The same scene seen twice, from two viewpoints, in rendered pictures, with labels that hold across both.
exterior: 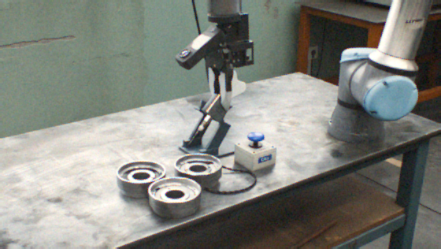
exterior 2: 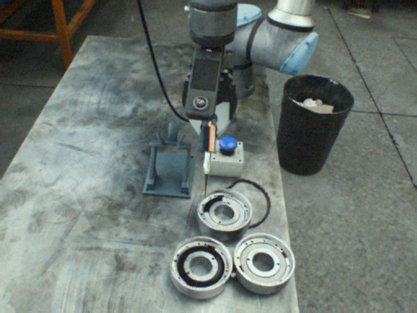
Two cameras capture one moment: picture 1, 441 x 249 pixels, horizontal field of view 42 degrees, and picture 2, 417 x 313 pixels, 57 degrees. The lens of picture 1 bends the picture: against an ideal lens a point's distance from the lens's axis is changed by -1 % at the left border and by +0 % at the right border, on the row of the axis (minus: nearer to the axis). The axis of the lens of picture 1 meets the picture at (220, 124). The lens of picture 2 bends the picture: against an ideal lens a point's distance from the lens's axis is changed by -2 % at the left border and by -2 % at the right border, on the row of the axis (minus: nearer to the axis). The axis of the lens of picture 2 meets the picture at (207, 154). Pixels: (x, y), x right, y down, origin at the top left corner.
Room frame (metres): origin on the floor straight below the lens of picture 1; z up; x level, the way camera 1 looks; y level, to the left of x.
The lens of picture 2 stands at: (0.90, 0.47, 1.41)
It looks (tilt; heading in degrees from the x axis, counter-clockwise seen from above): 42 degrees down; 306
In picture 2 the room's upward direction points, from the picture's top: 5 degrees clockwise
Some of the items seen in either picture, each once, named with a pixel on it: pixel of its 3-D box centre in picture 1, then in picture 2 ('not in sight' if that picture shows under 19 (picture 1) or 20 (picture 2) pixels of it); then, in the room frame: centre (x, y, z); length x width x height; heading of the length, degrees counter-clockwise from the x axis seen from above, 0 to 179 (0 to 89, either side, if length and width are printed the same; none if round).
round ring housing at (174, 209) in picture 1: (175, 198); (262, 264); (1.03, 0.09, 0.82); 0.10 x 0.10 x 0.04
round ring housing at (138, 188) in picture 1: (141, 179); (200, 268); (1.11, 0.17, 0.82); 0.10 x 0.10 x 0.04
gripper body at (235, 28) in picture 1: (227, 40); (212, 59); (1.25, -0.01, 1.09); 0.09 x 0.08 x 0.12; 122
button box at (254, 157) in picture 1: (257, 153); (226, 156); (1.25, -0.09, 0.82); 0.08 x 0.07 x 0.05; 127
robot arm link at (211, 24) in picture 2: (223, 4); (211, 16); (1.25, 0.00, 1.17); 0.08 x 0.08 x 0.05
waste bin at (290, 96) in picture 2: not in sight; (308, 127); (1.43, -1.12, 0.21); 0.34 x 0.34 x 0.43
